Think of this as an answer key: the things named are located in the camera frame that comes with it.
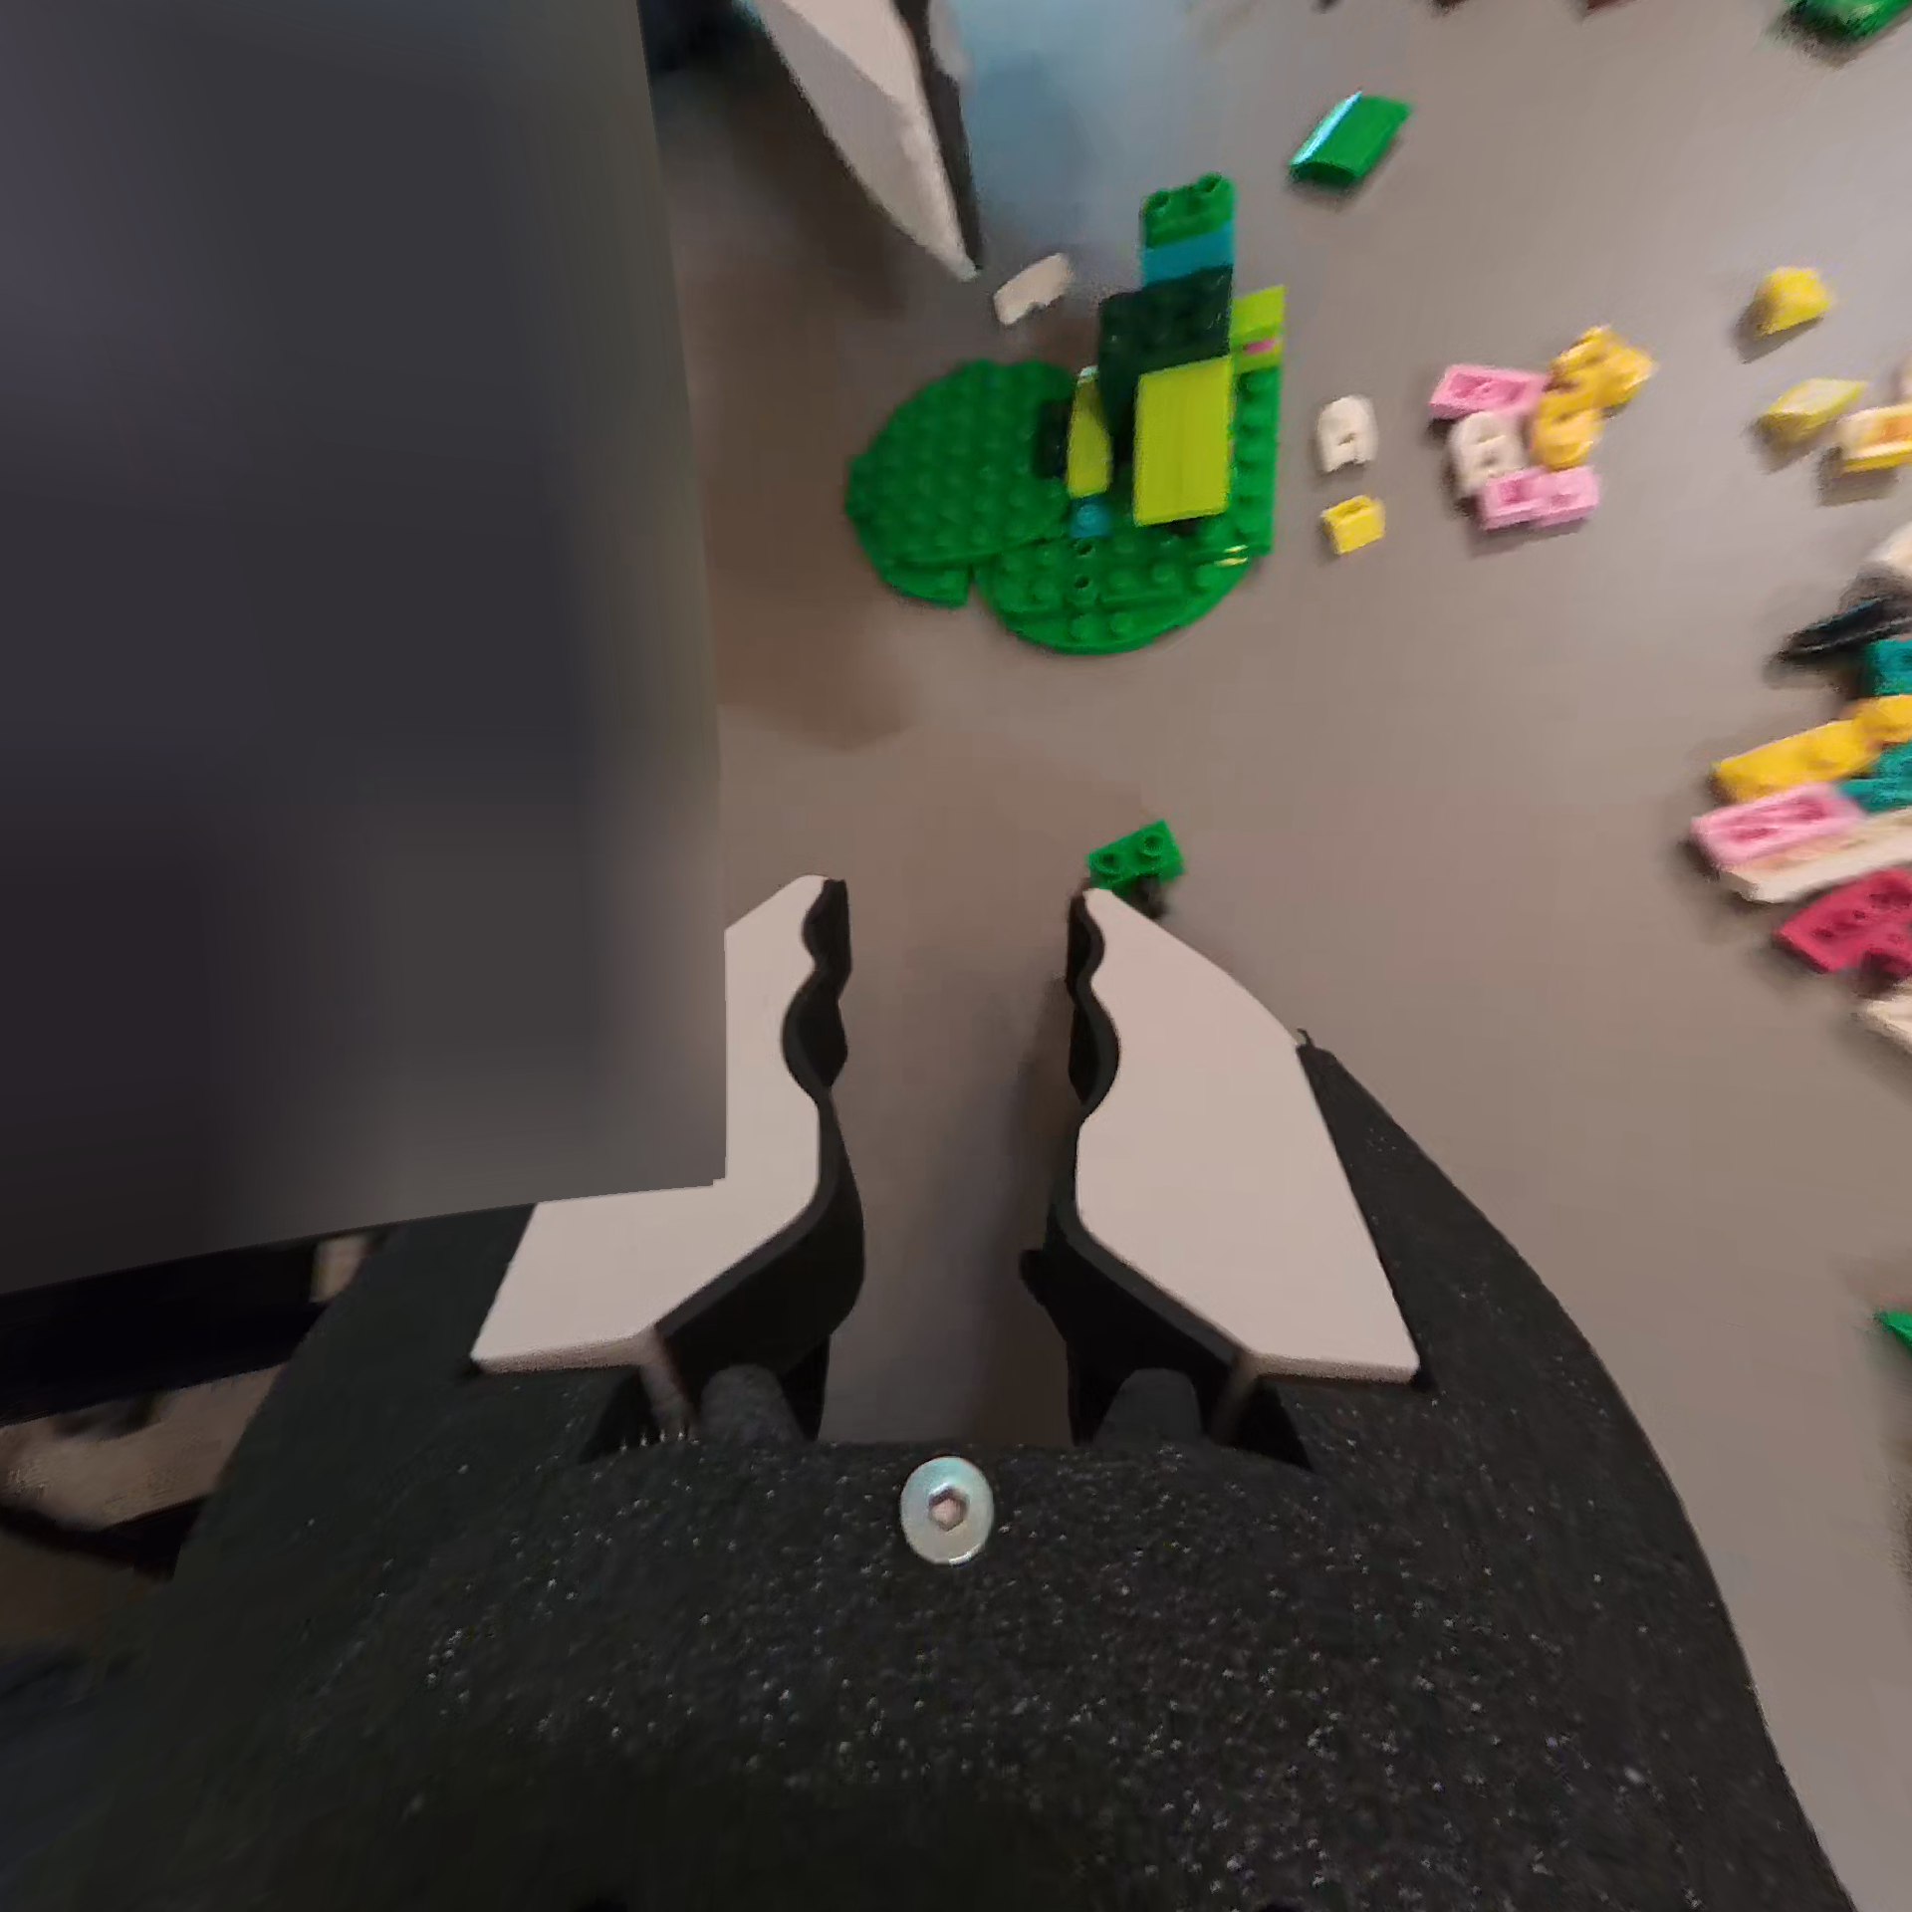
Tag pile of colourful toy bricks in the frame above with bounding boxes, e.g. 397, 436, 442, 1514
1689, 358, 1912, 1053

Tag scatter of green toy bricks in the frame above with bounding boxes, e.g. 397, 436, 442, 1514
1289, 0, 1912, 189

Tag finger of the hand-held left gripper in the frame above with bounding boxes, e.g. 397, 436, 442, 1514
747, 0, 985, 282

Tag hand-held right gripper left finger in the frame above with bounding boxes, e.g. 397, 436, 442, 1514
468, 879, 869, 1442

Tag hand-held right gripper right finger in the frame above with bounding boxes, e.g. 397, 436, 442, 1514
1021, 892, 1421, 1448

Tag green toy brick model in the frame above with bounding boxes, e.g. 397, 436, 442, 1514
839, 175, 1290, 659

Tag scattered pink yellow toy bricks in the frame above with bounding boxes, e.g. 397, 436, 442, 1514
1318, 326, 1659, 558

